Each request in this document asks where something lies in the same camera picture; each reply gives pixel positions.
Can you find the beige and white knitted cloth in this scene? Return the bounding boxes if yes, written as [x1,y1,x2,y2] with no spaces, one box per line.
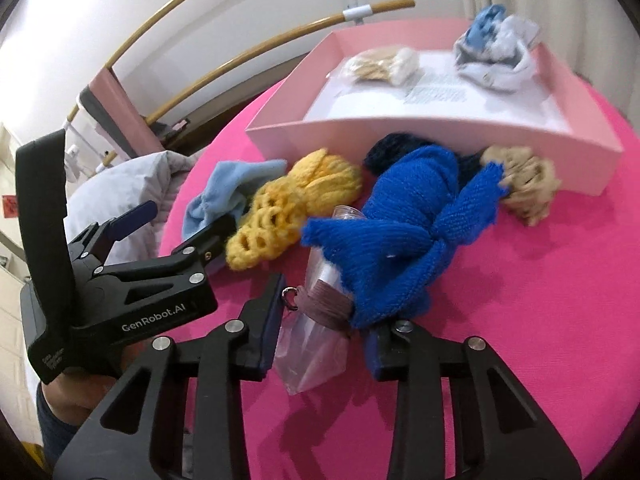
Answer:
[330,46,421,86]

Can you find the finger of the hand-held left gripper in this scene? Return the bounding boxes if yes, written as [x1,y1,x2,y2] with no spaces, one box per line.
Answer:
[70,201,159,262]
[95,216,237,307]

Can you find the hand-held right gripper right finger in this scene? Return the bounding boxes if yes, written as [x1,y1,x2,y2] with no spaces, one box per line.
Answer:
[364,319,587,480]

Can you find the light blue cloth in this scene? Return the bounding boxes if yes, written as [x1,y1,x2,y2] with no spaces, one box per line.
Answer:
[182,159,289,244]

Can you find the white and blue socks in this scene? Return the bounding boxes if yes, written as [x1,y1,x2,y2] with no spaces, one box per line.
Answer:
[452,4,544,92]

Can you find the brown knitted band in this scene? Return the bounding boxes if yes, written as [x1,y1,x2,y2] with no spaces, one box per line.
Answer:
[282,280,354,332]

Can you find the grey white pillow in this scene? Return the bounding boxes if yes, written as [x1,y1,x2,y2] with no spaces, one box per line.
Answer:
[65,151,199,262]

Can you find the person's left forearm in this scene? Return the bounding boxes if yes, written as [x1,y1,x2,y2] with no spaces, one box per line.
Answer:
[36,385,83,468]

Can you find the yellow knitted cloth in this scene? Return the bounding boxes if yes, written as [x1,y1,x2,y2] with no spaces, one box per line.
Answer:
[225,148,364,272]

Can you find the person's left hand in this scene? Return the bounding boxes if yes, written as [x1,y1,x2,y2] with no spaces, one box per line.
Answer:
[42,347,151,426]

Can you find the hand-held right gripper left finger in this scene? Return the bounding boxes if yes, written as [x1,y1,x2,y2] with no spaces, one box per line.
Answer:
[52,274,287,480]

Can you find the navy knitted cloth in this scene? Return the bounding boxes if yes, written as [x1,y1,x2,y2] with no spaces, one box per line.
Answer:
[363,132,484,187]

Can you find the blue knitted cloth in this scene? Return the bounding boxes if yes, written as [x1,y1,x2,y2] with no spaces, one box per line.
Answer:
[300,147,504,332]

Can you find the pink panel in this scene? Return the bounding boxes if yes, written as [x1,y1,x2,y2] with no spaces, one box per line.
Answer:
[80,67,167,161]

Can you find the curved wooden rail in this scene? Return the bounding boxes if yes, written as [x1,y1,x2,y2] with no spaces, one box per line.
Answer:
[102,0,299,83]
[145,0,416,126]

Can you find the pink box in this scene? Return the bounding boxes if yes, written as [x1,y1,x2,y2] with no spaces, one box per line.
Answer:
[245,27,626,199]

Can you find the clear plastic bag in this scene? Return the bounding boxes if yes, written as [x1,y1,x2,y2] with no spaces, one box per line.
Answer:
[274,205,362,394]

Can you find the pink blanket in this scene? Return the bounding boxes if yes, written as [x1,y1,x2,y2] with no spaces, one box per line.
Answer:
[159,17,640,480]

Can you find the white printed paper sheet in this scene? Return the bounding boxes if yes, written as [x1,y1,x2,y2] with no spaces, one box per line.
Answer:
[305,50,569,134]

